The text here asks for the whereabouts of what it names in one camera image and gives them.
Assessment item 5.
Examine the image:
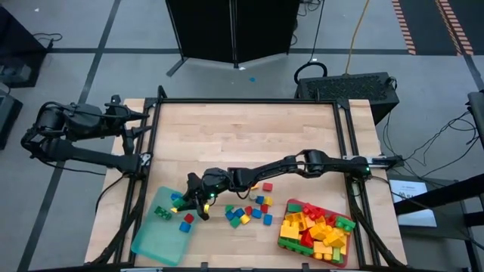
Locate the white paper sheet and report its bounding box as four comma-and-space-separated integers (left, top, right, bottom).
389, 179, 438, 227

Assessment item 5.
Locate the red translucent plastic bin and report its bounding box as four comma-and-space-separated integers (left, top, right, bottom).
278, 198, 356, 268

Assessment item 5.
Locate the black mat with orange stripes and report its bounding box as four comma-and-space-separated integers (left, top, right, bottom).
391, 0, 476, 57

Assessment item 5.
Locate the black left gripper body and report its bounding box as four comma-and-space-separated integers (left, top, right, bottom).
105, 94, 132, 133

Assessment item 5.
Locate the black side stand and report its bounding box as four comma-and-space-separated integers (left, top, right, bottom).
392, 173, 484, 272

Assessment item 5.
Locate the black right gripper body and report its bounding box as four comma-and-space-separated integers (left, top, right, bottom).
188, 168, 232, 201

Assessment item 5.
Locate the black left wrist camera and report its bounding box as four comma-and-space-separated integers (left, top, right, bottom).
123, 134, 136, 156

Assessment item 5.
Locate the black hanging cable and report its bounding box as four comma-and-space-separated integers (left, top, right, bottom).
308, 0, 326, 63

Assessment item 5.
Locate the long green plastic building block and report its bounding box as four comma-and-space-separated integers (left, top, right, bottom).
278, 236, 315, 257

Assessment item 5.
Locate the black equipment panel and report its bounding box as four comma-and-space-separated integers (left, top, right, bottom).
467, 90, 484, 141

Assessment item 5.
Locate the black folding partition screen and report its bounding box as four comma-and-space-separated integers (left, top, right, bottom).
165, 0, 300, 78

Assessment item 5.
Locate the yellow hanging cable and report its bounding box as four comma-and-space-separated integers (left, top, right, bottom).
343, 0, 371, 76

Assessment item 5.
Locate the black floor case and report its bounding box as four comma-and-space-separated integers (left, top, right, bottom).
0, 86, 23, 150

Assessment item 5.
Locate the black coiled cable loop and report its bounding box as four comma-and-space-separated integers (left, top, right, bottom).
293, 61, 328, 86

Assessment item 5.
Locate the dark green studded block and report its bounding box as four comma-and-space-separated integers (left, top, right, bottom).
154, 206, 173, 221

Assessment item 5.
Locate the teal translucent plastic bin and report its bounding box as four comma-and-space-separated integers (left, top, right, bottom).
130, 186, 203, 267

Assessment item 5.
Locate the black perforated computer case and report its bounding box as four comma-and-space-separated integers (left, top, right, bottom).
294, 71, 400, 124

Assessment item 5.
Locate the black floor equipment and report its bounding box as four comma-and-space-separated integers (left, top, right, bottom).
0, 7, 48, 90

